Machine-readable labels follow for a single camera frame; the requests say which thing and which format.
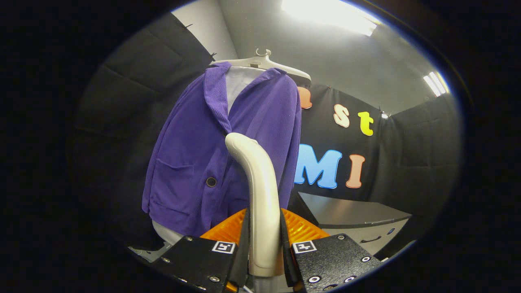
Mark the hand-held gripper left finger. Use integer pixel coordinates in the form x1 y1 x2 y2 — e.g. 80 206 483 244
153 208 251 293

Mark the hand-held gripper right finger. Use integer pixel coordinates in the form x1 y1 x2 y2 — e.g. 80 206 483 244
280 208 383 292

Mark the grey garment steamer hose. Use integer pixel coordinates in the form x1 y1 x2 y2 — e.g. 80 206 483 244
252 275 285 293

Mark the white garment steamer head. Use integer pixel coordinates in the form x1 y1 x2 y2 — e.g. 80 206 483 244
225 132 285 278

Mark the purple corduroy jacket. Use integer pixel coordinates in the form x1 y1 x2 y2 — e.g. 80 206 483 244
142 62 302 238

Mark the cream plastic clothes hanger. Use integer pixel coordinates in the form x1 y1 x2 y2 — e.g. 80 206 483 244
210 48 312 82

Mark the grey cabinet with dark top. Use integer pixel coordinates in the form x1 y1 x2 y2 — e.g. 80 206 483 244
291 192 412 261

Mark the double ceiling light panel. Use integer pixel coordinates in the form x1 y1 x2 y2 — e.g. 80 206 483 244
422 72 449 97

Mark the large ceiling light panel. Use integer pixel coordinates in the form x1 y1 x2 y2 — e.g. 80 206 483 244
281 0 377 37

